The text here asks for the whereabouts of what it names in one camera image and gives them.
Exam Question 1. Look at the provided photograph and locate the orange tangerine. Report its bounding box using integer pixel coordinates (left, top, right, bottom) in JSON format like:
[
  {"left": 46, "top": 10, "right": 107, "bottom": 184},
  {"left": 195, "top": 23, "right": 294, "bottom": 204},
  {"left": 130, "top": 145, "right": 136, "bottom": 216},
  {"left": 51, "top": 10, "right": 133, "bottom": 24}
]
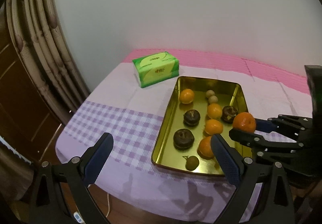
[
  {"left": 232, "top": 112, "right": 257, "bottom": 133},
  {"left": 198, "top": 136, "right": 214, "bottom": 160},
  {"left": 179, "top": 89, "right": 195, "bottom": 105},
  {"left": 204, "top": 119, "right": 223, "bottom": 136},
  {"left": 207, "top": 103, "right": 223, "bottom": 119}
]

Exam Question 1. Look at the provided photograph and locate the dark mangosteen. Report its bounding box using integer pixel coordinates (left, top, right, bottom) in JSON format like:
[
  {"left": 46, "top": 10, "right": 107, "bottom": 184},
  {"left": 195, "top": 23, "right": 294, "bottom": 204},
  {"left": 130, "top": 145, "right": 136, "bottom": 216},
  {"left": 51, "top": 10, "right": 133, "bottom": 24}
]
[
  {"left": 221, "top": 106, "right": 238, "bottom": 124},
  {"left": 183, "top": 109, "right": 200, "bottom": 126},
  {"left": 173, "top": 129, "right": 195, "bottom": 150}
]

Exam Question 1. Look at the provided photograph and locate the small brown longan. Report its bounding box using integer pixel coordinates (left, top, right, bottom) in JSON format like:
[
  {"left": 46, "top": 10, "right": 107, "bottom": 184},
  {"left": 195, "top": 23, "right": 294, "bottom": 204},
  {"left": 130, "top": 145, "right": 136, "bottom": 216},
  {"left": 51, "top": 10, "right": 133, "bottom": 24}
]
[
  {"left": 208, "top": 95, "right": 218, "bottom": 104},
  {"left": 205, "top": 90, "right": 215, "bottom": 98}
]

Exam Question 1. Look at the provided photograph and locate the gold toffee tin box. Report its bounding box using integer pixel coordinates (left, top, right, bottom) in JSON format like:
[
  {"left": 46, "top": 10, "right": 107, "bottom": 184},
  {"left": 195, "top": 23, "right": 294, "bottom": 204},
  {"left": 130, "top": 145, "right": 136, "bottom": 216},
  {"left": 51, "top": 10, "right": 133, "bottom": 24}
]
[{"left": 151, "top": 76, "right": 248, "bottom": 176}]

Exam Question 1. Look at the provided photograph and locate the olive green small fruit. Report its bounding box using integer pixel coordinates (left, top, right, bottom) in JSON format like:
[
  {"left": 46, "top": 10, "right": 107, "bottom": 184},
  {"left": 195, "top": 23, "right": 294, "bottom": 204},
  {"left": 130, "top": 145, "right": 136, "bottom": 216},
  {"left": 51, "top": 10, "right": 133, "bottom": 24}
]
[{"left": 183, "top": 156, "right": 200, "bottom": 171}]

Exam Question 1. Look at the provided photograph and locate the pink purple checkered tablecloth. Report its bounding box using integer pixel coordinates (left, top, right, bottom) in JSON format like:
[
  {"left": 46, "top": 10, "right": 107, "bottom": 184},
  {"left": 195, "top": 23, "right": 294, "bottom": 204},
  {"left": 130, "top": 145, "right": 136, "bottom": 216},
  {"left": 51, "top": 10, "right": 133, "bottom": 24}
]
[{"left": 56, "top": 50, "right": 312, "bottom": 223}]

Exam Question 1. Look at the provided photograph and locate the green tissue pack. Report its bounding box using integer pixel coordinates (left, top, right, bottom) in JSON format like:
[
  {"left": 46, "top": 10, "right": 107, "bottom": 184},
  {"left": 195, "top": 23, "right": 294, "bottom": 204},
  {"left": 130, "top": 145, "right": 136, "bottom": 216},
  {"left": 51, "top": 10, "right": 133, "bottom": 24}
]
[{"left": 132, "top": 51, "right": 180, "bottom": 88}]

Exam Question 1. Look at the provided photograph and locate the beige curtain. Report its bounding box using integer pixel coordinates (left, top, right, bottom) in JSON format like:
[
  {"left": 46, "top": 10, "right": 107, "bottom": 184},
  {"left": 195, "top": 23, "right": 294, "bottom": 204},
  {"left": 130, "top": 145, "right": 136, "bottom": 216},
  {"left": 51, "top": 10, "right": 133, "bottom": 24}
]
[{"left": 4, "top": 0, "right": 89, "bottom": 125}]

